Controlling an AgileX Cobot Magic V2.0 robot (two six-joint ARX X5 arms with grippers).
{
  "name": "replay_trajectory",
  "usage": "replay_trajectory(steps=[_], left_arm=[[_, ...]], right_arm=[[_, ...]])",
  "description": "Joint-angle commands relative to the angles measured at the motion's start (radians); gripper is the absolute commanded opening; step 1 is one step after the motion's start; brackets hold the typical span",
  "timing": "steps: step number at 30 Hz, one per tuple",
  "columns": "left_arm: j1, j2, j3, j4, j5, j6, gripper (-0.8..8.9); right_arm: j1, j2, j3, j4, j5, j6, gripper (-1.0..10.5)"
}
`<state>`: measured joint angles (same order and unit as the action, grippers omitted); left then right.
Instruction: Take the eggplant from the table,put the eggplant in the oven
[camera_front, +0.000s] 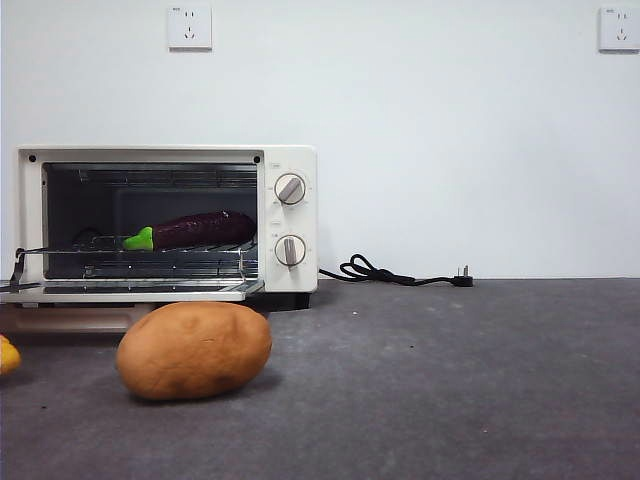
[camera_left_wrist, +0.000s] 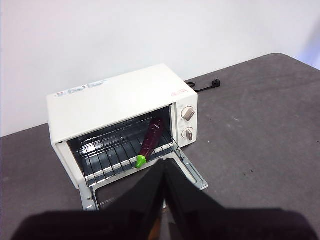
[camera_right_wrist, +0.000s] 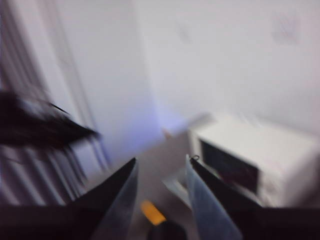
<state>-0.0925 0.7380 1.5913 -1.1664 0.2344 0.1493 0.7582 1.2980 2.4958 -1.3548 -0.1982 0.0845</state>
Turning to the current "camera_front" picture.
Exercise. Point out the purple eggplant green stem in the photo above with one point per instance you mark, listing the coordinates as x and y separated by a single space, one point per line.
205 231

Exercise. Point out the white Toshiba toaster oven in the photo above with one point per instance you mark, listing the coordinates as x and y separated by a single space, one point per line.
296 220

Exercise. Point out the beige oven knob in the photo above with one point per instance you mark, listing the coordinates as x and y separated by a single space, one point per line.
290 188
290 250

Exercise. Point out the brown potato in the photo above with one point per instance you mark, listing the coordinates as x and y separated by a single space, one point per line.
194 350

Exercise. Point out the yellow toy vegetable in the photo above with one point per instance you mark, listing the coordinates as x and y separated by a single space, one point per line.
7 356

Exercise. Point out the white wall socket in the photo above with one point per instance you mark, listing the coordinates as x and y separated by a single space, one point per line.
190 27
620 30

